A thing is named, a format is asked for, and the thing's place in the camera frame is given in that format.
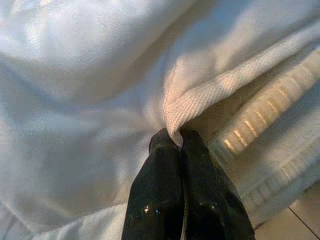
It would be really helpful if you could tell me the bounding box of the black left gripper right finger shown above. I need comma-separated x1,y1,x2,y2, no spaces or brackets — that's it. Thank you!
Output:
180,128,256,240

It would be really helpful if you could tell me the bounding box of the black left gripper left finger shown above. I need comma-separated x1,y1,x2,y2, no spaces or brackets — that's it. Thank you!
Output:
122,128,185,240

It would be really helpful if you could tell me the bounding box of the white grey patterned mattress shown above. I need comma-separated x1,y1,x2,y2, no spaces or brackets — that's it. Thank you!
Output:
207,49,320,223

